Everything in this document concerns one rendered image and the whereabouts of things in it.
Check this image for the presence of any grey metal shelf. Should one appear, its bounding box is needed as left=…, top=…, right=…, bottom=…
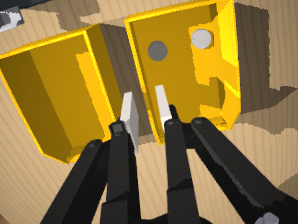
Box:
left=0, top=0, right=51, bottom=32

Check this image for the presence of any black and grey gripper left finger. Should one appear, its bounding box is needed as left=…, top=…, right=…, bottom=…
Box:
left=40, top=92, right=141, bottom=224

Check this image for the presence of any yellow bin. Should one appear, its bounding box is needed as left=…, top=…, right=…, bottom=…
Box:
left=0, top=23, right=123, bottom=165
left=124, top=0, right=241, bottom=146

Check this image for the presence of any dark grey disc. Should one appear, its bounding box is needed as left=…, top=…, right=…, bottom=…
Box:
left=191, top=29, right=212, bottom=49

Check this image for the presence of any grey round disc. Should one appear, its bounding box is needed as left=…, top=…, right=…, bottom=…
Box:
left=148, top=41, right=168, bottom=61

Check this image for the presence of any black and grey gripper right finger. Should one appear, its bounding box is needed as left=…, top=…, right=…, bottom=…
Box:
left=155, top=85, right=298, bottom=224

